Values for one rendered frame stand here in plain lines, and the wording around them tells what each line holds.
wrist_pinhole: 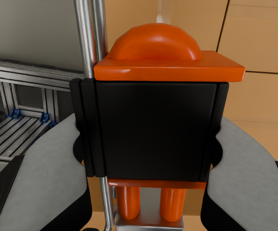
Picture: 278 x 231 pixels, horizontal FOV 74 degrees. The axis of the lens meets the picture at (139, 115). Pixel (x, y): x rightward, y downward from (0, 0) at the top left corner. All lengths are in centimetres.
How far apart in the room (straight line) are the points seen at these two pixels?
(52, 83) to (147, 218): 106
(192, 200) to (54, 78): 96
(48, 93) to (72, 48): 33
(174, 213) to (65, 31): 124
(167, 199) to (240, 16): 65
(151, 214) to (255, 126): 76
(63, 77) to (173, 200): 103
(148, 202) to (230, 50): 63
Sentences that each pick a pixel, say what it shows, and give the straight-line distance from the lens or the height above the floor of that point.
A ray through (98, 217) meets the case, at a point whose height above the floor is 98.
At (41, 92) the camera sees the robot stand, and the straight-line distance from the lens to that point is 124.
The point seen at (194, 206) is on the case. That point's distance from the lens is 46.
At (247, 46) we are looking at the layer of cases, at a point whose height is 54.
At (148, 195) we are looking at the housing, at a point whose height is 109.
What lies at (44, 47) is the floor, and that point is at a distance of 140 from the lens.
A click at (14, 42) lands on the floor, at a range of 150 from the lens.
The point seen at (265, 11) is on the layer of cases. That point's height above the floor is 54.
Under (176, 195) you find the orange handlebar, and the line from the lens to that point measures 17.
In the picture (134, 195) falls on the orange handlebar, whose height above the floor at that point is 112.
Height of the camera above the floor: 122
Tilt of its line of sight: 62 degrees down
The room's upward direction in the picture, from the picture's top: 174 degrees counter-clockwise
